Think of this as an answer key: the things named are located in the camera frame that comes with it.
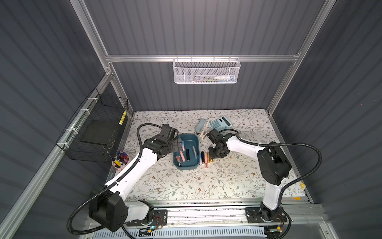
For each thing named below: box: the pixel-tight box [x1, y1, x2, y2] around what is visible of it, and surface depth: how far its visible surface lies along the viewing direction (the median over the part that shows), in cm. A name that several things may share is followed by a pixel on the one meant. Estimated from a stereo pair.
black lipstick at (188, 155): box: [186, 148, 191, 162], surface depth 97 cm
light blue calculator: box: [208, 115, 233, 132], surface depth 113 cm
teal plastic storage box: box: [173, 133, 201, 171], surface depth 96 cm
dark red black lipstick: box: [175, 155, 182, 167], surface depth 94 cm
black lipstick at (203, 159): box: [200, 151, 205, 164], surface depth 95 cm
